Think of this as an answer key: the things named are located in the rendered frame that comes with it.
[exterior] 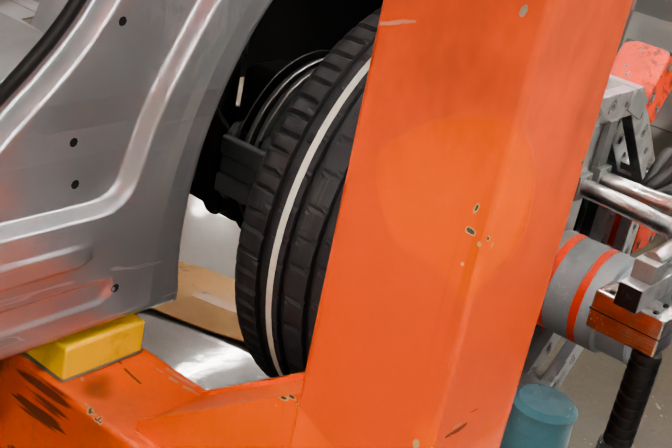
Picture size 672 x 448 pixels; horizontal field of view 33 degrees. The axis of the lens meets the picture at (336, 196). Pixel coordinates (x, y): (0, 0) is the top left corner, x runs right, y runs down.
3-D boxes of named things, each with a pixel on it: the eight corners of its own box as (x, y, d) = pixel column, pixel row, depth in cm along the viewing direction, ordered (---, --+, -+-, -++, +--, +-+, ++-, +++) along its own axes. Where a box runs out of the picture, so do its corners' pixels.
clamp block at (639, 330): (602, 314, 138) (614, 276, 136) (669, 347, 133) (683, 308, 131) (583, 325, 134) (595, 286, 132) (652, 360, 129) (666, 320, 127)
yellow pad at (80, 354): (79, 308, 158) (82, 277, 156) (144, 352, 151) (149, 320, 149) (-4, 335, 148) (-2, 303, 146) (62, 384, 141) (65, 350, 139)
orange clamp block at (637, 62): (605, 108, 168) (634, 58, 169) (653, 126, 164) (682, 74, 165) (596, 87, 162) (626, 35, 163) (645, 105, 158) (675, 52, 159)
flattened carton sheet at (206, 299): (152, 252, 328) (153, 241, 327) (324, 314, 313) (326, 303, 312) (96, 290, 301) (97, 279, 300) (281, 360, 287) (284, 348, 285)
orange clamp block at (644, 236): (588, 236, 183) (612, 225, 190) (631, 256, 179) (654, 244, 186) (600, 198, 181) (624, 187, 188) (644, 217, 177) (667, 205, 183)
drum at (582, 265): (528, 289, 169) (552, 204, 164) (657, 353, 158) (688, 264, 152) (479, 314, 158) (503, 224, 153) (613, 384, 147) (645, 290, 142)
